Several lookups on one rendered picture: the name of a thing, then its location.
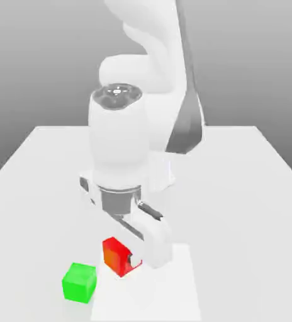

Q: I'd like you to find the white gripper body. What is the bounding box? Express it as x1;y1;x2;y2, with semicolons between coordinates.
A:
107;208;174;269

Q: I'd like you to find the small red cube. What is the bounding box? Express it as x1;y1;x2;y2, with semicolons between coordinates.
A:
102;236;143;278

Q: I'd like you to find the small green cube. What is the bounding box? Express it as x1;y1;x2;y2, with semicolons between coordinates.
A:
61;262;97;304

